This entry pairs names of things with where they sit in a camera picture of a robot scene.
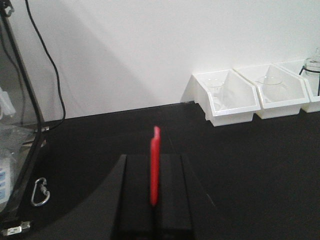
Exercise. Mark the left white storage bin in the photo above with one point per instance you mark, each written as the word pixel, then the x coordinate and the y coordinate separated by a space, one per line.
pixel 240 99

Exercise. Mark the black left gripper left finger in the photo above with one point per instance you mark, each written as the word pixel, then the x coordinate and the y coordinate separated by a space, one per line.
pixel 134 214

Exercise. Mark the middle white storage bin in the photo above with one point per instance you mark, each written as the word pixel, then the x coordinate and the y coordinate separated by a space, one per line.
pixel 295 85

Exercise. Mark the silver carabiner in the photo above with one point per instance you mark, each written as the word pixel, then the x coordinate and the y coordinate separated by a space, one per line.
pixel 40 187

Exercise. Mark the clear plastic enclosure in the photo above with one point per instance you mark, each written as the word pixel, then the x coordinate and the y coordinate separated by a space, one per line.
pixel 20 122

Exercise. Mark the red plastic spoon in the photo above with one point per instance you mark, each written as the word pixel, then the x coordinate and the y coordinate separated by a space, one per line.
pixel 155 145

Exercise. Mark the round glass flask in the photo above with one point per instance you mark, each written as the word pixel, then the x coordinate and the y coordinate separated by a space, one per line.
pixel 312 63

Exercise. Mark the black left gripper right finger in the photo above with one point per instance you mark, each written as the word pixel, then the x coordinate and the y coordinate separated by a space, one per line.
pixel 173 219

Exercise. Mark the white storage bin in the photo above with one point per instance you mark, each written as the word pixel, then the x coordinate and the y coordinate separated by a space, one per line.
pixel 295 85
pixel 240 99
pixel 294 67

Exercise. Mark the right white storage bin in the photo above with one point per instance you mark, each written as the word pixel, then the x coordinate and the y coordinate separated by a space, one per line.
pixel 294 67

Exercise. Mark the black wire tripod stand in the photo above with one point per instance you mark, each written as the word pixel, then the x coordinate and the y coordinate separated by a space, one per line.
pixel 312 74

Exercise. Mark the glass funnel in middle bin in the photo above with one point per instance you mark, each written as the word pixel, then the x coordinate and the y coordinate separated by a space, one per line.
pixel 273 90

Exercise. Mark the glass beaker in left bin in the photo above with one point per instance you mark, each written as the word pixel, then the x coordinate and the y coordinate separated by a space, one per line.
pixel 216 88

